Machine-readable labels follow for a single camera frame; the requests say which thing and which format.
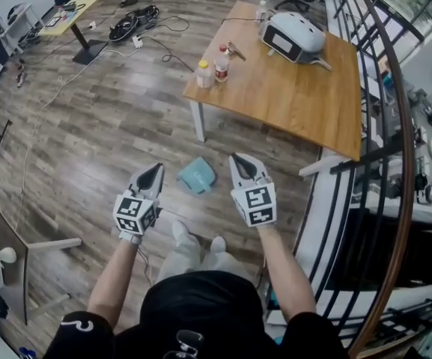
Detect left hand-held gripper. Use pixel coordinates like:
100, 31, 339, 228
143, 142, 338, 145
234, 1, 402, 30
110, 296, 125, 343
112, 163, 165, 236

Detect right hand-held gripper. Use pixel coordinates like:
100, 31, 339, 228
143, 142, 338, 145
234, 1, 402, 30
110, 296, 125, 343
229, 153, 279, 229

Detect teal dustpan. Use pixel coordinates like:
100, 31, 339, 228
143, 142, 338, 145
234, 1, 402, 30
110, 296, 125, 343
177, 156, 219, 195

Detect person's left forearm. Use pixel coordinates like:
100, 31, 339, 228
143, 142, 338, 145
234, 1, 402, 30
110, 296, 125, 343
87, 236, 144, 331

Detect person's right forearm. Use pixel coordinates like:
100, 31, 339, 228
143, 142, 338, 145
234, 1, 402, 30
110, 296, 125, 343
258, 224, 317, 323

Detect person's right white shoe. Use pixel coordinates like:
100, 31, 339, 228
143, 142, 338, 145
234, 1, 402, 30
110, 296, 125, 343
210, 236, 228, 254

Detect person's grey trousers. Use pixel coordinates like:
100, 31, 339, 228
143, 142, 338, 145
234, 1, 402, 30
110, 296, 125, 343
155, 233, 256, 288

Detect wooden table with white legs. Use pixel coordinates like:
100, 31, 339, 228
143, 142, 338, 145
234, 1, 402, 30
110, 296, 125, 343
183, 0, 363, 178

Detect yellow cap bottle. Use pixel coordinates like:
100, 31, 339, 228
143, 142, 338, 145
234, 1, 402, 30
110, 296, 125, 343
195, 60, 214, 90

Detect red cap bottle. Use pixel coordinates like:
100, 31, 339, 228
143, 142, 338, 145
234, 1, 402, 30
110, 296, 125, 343
214, 44, 231, 83

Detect metal clip tool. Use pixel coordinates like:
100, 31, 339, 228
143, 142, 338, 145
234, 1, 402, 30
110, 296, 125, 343
227, 40, 247, 61

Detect person's black shirt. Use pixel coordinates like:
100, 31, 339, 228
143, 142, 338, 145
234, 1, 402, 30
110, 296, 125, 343
43, 270, 351, 359

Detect white device with screen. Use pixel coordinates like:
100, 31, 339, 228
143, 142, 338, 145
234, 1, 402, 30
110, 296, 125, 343
261, 11, 333, 71

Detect dark table with white legs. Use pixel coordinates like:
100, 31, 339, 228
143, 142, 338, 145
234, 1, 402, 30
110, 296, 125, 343
0, 174, 83, 325

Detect black railing with wooden handrail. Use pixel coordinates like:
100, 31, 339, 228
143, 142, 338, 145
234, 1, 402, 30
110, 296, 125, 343
293, 0, 417, 358

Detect white vase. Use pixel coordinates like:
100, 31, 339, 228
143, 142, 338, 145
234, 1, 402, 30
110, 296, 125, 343
0, 247, 18, 265

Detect black equipment on floor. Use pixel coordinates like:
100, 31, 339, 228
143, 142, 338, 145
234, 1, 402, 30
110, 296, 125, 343
109, 5, 161, 43

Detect blue plastic container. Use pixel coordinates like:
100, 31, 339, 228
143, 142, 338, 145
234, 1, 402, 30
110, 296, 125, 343
382, 69, 395, 93

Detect yellow table with black base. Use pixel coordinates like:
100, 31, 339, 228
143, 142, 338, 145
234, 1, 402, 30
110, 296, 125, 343
37, 0, 109, 66

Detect white side table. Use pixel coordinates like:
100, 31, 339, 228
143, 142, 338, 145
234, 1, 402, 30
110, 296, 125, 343
0, 2, 45, 50

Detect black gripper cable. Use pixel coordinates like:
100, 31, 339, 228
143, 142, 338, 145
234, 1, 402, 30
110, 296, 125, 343
136, 244, 153, 286

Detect black floor cable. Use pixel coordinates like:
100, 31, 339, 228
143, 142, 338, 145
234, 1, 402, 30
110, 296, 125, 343
140, 15, 196, 74

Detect white floor cable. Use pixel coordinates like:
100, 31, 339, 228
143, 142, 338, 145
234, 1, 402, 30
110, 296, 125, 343
14, 48, 139, 232

